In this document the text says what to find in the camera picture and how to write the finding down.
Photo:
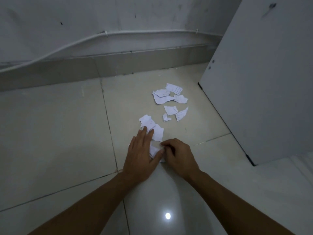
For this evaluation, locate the small white paper piece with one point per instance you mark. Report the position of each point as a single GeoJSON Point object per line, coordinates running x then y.
{"type": "Point", "coordinates": [154, 149]}

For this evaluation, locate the large white paper piece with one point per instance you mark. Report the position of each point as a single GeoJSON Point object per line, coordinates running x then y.
{"type": "Point", "coordinates": [157, 130]}

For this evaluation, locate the person's left thumb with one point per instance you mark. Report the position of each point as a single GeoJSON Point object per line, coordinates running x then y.
{"type": "Point", "coordinates": [157, 157]}

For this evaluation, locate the person's right hand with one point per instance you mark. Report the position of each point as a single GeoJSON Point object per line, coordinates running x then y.
{"type": "Point", "coordinates": [182, 160]}

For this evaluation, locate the person's right forearm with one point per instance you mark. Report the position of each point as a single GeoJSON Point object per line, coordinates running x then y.
{"type": "Point", "coordinates": [232, 205]}

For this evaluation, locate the person's left forearm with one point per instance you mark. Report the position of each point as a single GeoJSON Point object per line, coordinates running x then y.
{"type": "Point", "coordinates": [90, 205]}

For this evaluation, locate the white cabinet panel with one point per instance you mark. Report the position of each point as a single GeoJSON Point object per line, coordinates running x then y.
{"type": "Point", "coordinates": [259, 78]}

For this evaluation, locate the person's left hand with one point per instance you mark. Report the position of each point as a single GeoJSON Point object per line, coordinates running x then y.
{"type": "Point", "coordinates": [138, 159]}

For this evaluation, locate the person's left middle finger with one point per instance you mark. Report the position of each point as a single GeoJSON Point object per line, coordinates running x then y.
{"type": "Point", "coordinates": [143, 134]}

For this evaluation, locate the scattered torn paper scraps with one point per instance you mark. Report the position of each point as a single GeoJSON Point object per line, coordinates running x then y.
{"type": "Point", "coordinates": [171, 97]}

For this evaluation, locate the person's right fingers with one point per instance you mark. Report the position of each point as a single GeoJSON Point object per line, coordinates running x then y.
{"type": "Point", "coordinates": [167, 148]}

